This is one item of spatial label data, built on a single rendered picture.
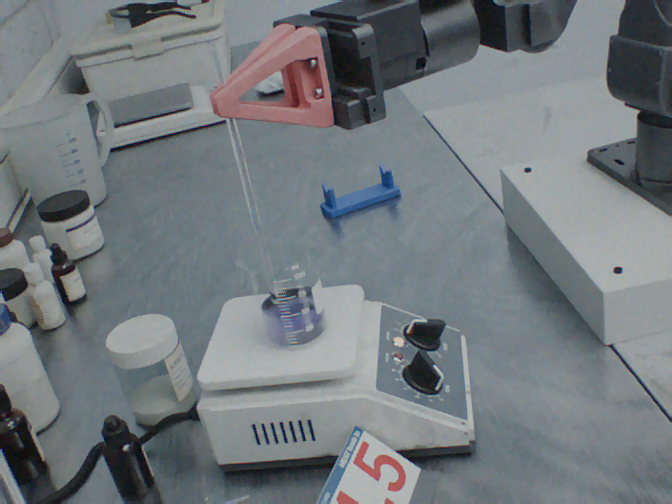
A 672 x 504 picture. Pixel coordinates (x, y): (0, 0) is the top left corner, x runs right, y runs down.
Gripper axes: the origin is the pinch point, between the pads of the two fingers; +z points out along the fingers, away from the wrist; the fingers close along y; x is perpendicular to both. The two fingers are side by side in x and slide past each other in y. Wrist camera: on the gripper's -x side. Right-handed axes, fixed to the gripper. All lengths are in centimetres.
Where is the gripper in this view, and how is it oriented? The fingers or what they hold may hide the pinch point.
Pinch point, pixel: (225, 102)
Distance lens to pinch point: 55.9
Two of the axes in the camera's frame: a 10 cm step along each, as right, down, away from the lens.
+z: -8.4, 3.7, -3.9
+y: 5.1, 3.1, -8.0
